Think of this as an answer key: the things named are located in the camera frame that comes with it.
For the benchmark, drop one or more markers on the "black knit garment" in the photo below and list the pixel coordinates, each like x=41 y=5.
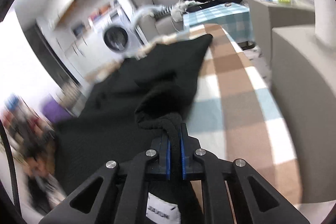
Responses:
x=142 y=100

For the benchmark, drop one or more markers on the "white washing machine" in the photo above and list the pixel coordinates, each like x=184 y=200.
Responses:
x=115 y=39

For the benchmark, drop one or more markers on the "purple cloth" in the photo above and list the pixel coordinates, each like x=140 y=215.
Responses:
x=53 y=111

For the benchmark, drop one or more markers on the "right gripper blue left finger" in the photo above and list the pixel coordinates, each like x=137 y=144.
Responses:
x=159 y=164

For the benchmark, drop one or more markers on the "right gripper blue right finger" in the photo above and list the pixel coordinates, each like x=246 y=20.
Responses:
x=191 y=169

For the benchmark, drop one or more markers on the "white paper towel roll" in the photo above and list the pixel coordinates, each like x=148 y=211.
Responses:
x=325 y=22

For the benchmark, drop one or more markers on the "blue checkered cloth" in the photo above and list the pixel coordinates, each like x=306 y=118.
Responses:
x=235 y=19

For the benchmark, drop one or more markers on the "checkered brown blue blanket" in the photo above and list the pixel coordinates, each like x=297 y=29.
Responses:
x=245 y=150

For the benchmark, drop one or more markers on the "beige cabinet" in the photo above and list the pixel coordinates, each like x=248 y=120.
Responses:
x=303 y=84

